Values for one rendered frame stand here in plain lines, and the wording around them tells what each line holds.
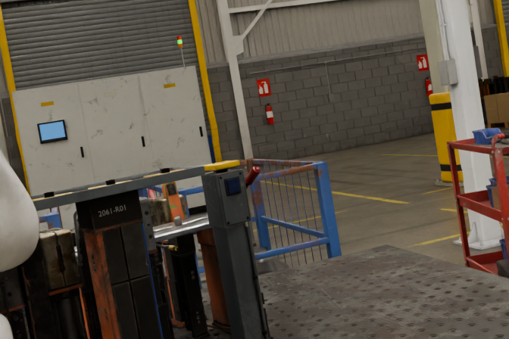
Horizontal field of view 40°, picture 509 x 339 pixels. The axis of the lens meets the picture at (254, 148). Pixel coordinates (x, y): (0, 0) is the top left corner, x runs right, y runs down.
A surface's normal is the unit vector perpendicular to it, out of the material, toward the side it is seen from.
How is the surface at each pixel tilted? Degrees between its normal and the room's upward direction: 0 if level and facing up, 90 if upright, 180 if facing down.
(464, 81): 90
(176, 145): 90
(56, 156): 90
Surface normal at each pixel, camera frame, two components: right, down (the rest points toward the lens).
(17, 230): 0.75, 0.04
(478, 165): 0.29, 0.00
